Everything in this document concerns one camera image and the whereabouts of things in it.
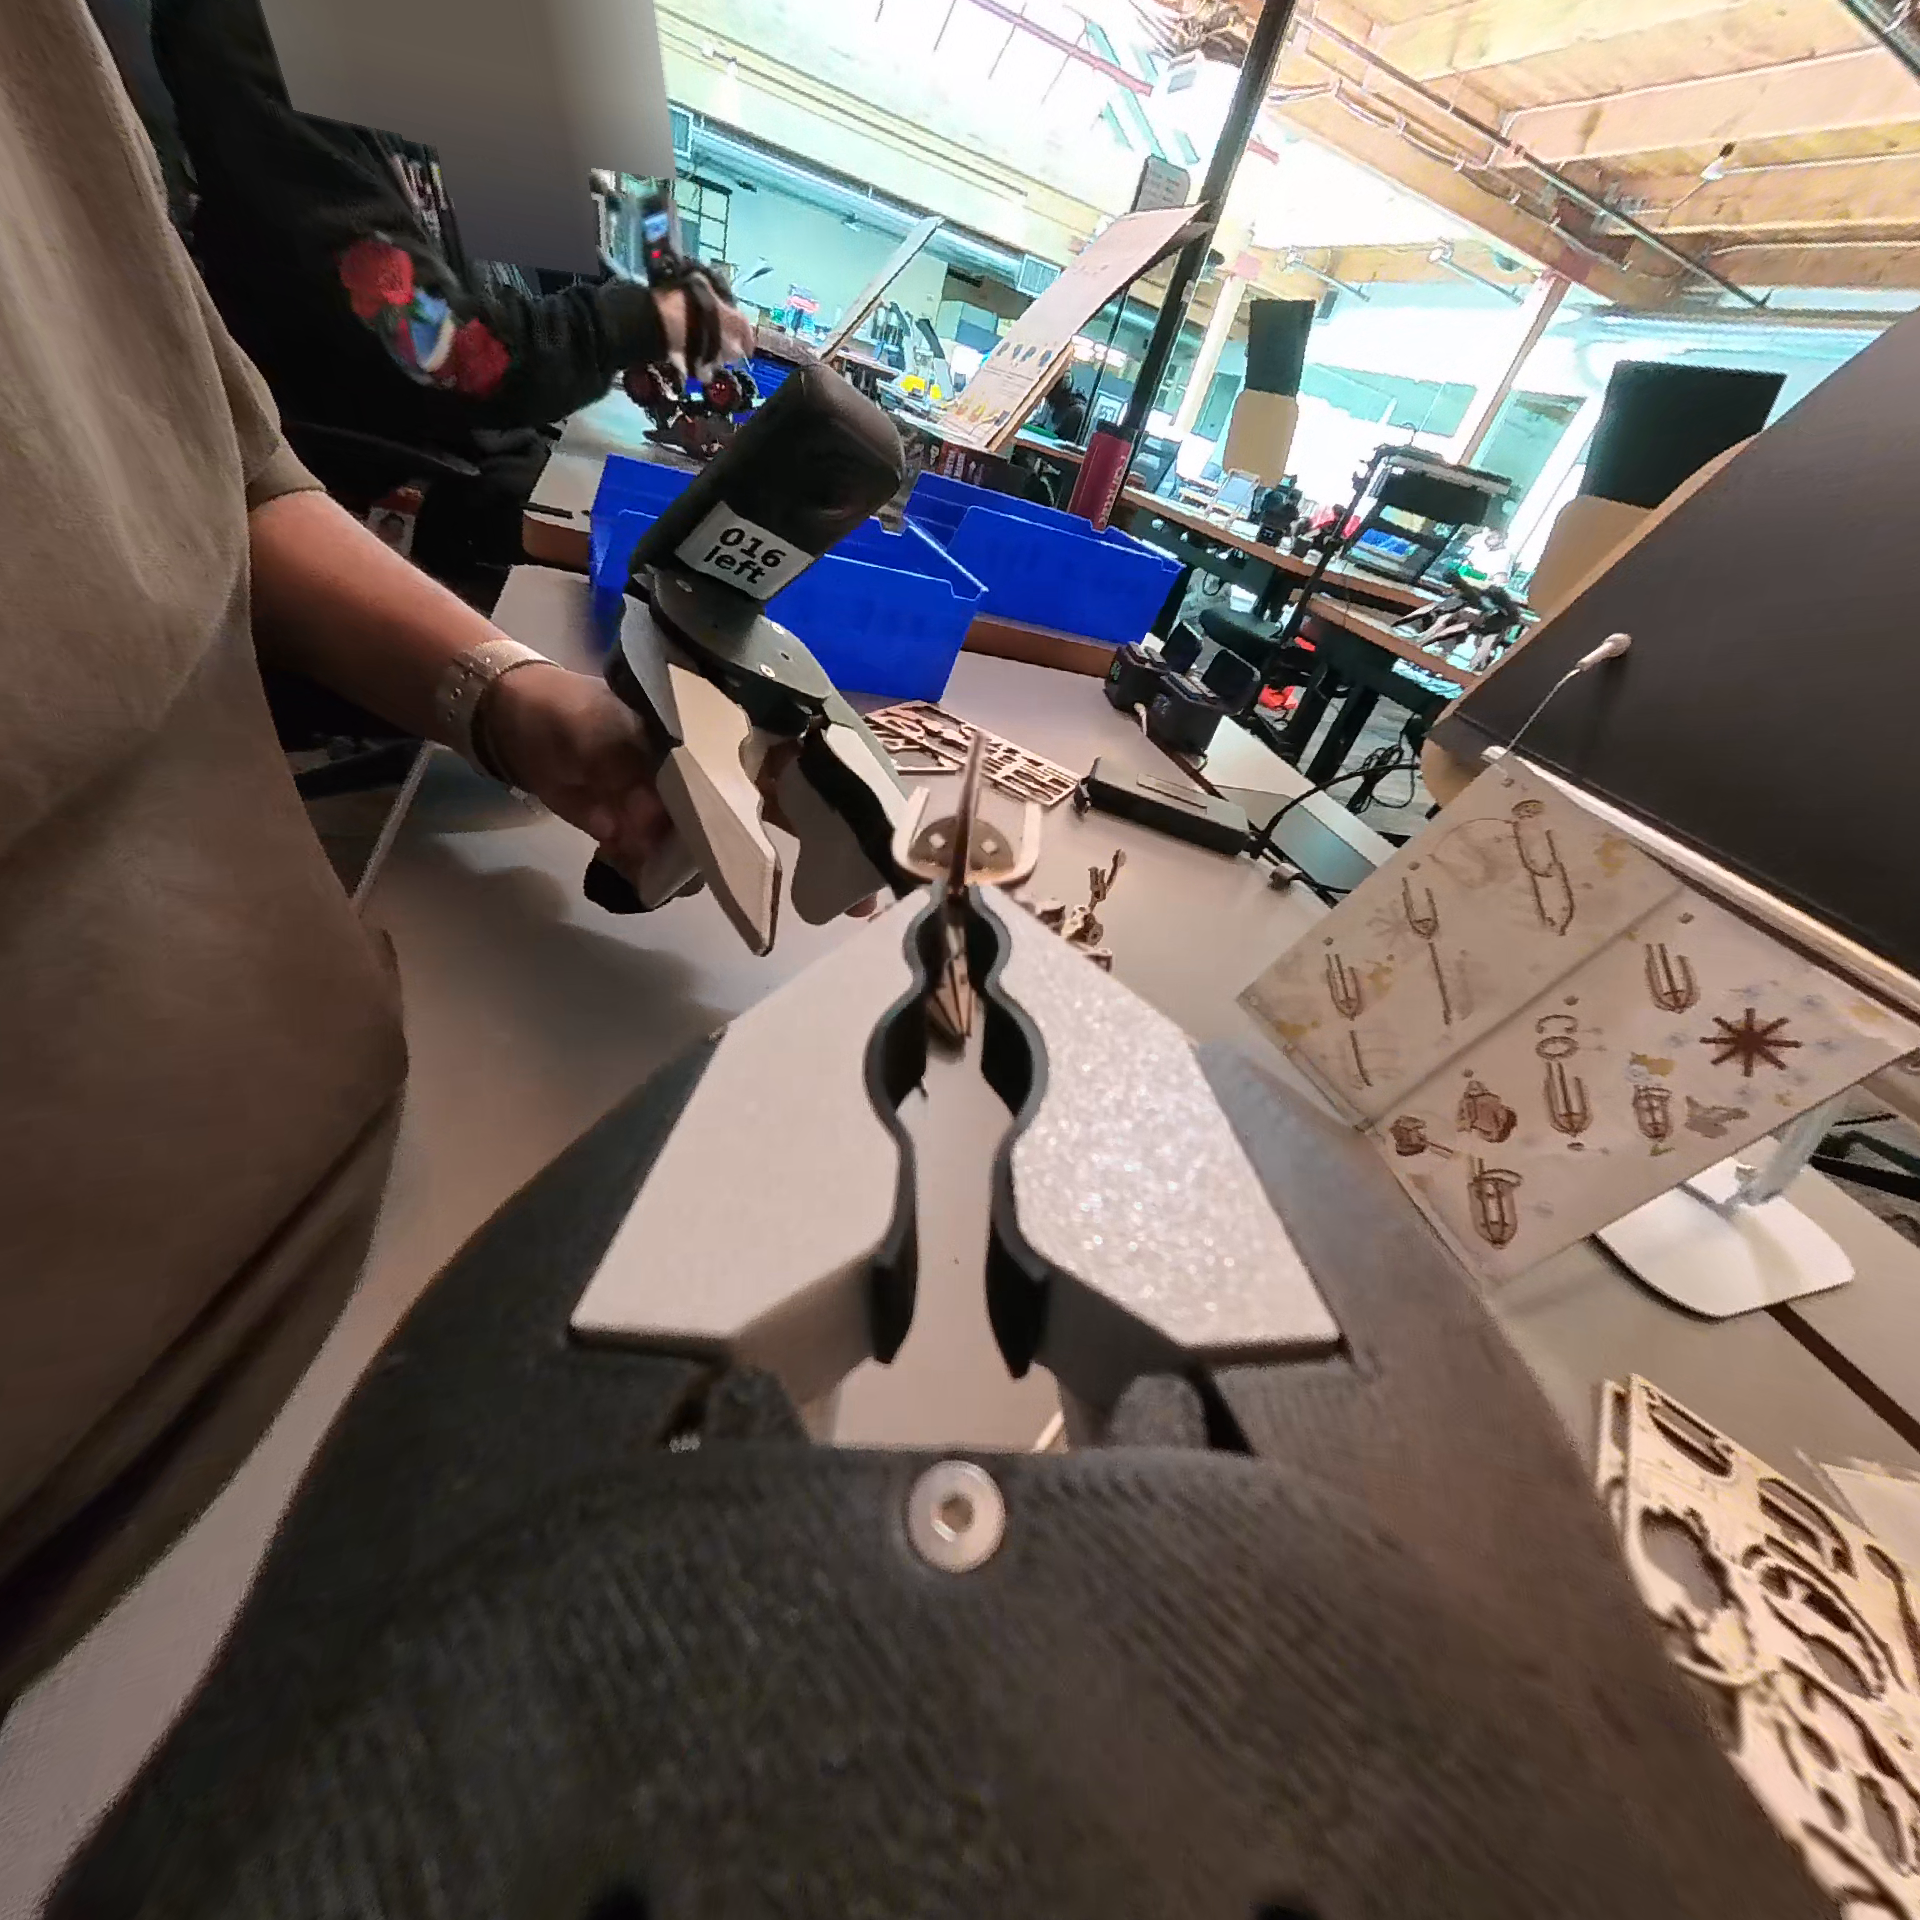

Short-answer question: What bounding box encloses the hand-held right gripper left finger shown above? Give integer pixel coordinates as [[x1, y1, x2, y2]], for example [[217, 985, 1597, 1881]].
[[570, 883, 962, 1446]]

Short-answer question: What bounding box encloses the person's left hand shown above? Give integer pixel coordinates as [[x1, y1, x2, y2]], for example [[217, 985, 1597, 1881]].
[[481, 665, 681, 903]]

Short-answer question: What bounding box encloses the illustrated instruction booklet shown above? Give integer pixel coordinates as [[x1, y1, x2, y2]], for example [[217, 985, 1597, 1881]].
[[1236, 756, 1920, 1293]]

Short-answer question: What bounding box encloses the white paper sheet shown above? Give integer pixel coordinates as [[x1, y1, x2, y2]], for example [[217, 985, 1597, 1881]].
[[1800, 1446, 1920, 1562]]

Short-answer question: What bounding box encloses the large wooden puzzle sheet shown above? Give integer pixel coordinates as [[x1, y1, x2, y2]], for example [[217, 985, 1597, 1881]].
[[1594, 1372, 1920, 1920]]

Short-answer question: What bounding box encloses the long wooden workbench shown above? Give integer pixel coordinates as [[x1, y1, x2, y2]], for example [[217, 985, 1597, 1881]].
[[1021, 434, 1532, 693]]

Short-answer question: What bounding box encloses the toy vehicle model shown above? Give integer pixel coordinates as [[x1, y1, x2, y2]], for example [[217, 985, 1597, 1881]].
[[623, 357, 768, 460]]

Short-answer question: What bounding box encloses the small wooden puzzle assembly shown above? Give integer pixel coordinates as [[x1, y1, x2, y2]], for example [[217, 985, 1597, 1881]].
[[1026, 846, 1130, 970]]

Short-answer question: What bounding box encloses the cardboard display board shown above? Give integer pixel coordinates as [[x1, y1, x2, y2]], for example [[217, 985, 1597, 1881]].
[[944, 202, 1214, 452]]

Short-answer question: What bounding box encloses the black power adapter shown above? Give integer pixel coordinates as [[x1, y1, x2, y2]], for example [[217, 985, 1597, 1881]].
[[1080, 756, 1255, 861]]

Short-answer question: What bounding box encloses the black acoustic panel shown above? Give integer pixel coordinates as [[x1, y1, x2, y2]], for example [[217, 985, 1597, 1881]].
[[1583, 360, 1789, 512]]

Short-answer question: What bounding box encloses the operator in beige shirt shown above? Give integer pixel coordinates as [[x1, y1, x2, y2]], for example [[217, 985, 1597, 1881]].
[[0, 0, 410, 1712]]

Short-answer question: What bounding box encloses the grey desk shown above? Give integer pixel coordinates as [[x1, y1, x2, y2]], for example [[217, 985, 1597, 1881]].
[[0, 563, 1920, 1920]]

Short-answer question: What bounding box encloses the black computer monitor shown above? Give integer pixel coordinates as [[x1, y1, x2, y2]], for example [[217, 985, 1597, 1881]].
[[1417, 307, 1920, 1323]]

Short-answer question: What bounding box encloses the wooden hoop puzzle piece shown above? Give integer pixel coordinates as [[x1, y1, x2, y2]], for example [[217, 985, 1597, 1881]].
[[893, 727, 1040, 1052]]

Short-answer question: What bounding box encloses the black battery charger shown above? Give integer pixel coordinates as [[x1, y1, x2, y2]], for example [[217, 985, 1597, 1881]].
[[1103, 619, 1267, 756]]

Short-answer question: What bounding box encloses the white charging cable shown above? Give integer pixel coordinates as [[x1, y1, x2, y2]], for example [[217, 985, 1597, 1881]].
[[353, 738, 441, 913]]

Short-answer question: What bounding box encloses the metal wrist bracelet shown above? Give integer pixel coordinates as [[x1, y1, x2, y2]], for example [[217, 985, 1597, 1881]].
[[438, 636, 562, 790]]

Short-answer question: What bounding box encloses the black hand-held device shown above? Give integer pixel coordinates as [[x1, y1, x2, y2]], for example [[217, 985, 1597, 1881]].
[[601, 169, 684, 288]]

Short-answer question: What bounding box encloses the thin white cable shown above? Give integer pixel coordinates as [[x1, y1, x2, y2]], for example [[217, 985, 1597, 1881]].
[[1501, 630, 1639, 760]]

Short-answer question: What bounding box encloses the black cable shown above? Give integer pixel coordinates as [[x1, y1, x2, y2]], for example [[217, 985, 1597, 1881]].
[[1245, 742, 1443, 910]]

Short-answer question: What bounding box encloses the dark wooden puzzle sheet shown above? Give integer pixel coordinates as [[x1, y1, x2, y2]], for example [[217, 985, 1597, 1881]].
[[862, 696, 1086, 813]]

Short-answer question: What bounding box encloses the person's left forearm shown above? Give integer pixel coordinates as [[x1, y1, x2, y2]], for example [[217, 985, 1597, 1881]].
[[247, 486, 521, 782]]

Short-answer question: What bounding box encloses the black vertical pole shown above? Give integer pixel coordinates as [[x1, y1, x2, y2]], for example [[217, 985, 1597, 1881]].
[[1116, 0, 1305, 445]]

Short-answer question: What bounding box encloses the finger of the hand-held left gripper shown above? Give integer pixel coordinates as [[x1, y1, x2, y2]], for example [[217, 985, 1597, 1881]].
[[657, 665, 787, 959], [756, 716, 931, 928]]

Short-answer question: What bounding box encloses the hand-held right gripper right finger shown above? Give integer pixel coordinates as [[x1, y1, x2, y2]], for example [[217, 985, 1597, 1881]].
[[960, 883, 1344, 1454]]

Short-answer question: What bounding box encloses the large blue plastic bin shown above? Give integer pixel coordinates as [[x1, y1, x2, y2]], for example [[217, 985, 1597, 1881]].
[[589, 451, 991, 705]]

